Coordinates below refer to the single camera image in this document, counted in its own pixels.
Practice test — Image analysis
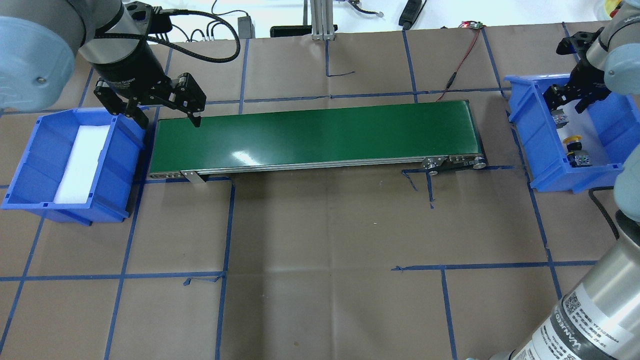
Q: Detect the white foam pad left bin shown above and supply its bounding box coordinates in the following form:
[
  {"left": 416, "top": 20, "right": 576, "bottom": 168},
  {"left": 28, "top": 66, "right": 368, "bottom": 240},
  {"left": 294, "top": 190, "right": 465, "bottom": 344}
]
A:
[{"left": 54, "top": 125, "right": 110, "bottom": 204}]

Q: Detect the blue plastic bin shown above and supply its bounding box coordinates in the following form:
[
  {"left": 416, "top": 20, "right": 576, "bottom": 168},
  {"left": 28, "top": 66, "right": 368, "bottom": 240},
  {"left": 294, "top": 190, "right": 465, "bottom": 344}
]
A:
[
  {"left": 1, "top": 108, "right": 146, "bottom": 226},
  {"left": 504, "top": 74, "right": 639, "bottom": 193}
]

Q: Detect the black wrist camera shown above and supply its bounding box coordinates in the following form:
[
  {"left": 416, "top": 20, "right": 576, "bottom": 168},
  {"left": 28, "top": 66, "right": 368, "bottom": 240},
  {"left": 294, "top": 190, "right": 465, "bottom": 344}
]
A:
[
  {"left": 124, "top": 1, "right": 173, "bottom": 35},
  {"left": 555, "top": 27, "right": 604, "bottom": 58}
]

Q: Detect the yellow push button switch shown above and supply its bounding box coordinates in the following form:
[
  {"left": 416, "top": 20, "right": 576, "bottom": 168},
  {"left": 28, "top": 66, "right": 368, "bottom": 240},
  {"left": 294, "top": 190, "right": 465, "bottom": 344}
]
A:
[{"left": 562, "top": 135, "right": 592, "bottom": 168}]

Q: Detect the black braided cable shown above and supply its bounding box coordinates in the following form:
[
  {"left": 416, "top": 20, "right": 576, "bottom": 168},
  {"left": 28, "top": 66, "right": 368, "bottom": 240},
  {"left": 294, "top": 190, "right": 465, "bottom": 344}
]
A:
[{"left": 588, "top": 186, "right": 622, "bottom": 240}]

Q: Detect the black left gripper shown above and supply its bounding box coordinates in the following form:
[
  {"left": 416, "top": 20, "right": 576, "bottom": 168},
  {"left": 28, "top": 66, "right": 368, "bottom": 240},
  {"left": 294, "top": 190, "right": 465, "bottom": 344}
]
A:
[{"left": 80, "top": 39, "right": 206, "bottom": 130}]

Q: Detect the aluminium frame post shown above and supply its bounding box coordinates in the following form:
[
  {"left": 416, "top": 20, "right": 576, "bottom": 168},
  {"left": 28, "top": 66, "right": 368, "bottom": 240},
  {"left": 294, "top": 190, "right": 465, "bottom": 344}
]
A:
[{"left": 310, "top": 0, "right": 336, "bottom": 41}]

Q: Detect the left blue plastic bin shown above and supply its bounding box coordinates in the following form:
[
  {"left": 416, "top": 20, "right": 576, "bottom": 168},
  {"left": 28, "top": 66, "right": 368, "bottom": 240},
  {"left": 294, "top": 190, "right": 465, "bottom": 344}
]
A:
[{"left": 1, "top": 108, "right": 146, "bottom": 226}]

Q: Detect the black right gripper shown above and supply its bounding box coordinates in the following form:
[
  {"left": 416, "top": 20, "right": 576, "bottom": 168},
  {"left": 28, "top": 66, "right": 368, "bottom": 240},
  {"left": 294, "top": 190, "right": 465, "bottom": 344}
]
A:
[{"left": 542, "top": 60, "right": 611, "bottom": 121}]

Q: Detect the black power adapter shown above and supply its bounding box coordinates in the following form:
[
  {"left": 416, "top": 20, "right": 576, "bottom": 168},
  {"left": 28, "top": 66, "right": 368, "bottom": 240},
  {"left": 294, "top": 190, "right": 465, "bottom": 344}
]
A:
[{"left": 237, "top": 15, "right": 256, "bottom": 39}]

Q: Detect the right blue plastic bin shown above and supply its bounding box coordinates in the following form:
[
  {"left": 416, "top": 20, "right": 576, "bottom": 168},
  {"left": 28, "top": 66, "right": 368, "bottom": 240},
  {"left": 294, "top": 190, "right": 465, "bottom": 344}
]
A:
[{"left": 504, "top": 74, "right": 639, "bottom": 193}]

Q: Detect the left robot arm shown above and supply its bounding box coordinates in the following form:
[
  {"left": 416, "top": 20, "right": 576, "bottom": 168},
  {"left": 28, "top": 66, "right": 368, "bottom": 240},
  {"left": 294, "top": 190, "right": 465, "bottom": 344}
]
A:
[{"left": 0, "top": 0, "right": 206, "bottom": 129}]

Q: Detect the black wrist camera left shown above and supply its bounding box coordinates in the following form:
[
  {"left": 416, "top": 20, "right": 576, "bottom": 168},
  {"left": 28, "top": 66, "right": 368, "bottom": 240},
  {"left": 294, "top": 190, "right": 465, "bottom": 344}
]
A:
[{"left": 124, "top": 1, "right": 173, "bottom": 35}]

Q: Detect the red push button switch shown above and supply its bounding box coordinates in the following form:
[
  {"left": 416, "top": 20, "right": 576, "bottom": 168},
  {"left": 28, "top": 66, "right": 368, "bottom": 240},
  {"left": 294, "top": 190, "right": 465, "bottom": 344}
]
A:
[{"left": 550, "top": 108, "right": 570, "bottom": 130}]

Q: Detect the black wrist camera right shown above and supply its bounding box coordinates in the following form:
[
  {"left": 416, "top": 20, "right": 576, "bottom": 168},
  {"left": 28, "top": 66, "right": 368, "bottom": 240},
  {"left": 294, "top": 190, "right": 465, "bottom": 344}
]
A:
[{"left": 555, "top": 27, "right": 604, "bottom": 58}]

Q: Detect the green conveyor belt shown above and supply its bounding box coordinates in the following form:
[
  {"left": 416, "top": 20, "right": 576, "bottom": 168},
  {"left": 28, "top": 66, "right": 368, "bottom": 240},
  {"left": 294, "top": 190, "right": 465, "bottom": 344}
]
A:
[{"left": 148, "top": 100, "right": 487, "bottom": 179}]

